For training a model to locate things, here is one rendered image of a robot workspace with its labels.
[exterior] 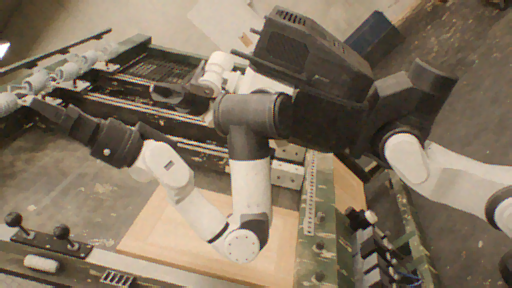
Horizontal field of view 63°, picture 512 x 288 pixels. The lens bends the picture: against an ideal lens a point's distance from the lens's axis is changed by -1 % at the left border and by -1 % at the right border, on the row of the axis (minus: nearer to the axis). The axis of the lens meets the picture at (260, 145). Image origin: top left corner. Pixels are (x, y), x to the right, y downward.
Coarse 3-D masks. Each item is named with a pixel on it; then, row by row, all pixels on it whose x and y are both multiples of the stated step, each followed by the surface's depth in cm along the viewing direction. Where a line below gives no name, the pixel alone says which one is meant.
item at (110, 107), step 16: (80, 64) 178; (80, 96) 182; (96, 96) 185; (96, 112) 184; (112, 112) 183; (128, 112) 182; (144, 112) 180; (160, 112) 183; (160, 128) 183; (176, 128) 182; (192, 128) 181; (208, 128) 180; (224, 144) 182
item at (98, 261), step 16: (0, 240) 105; (48, 256) 105; (64, 256) 105; (96, 256) 106; (112, 256) 107; (96, 272) 105; (128, 272) 104; (144, 272) 105; (160, 272) 106; (176, 272) 107; (192, 272) 108
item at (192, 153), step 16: (32, 64) 158; (48, 80) 158; (32, 96) 164; (32, 112) 161; (64, 112) 165; (48, 128) 163; (192, 144) 162; (192, 160) 161; (208, 160) 160; (224, 160) 159; (272, 160) 163; (272, 176) 159; (288, 176) 158
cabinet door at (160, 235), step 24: (144, 216) 127; (168, 216) 130; (288, 216) 141; (144, 240) 118; (168, 240) 120; (192, 240) 122; (288, 240) 130; (168, 264) 113; (192, 264) 113; (216, 264) 115; (240, 264) 116; (264, 264) 119; (288, 264) 120
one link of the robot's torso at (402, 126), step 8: (392, 120) 105; (400, 120) 104; (384, 128) 107; (392, 128) 105; (400, 128) 103; (408, 128) 103; (416, 128) 103; (424, 128) 104; (376, 136) 109; (384, 136) 105; (416, 136) 103; (424, 136) 105; (376, 144) 109; (384, 144) 105; (376, 152) 110; (384, 160) 107
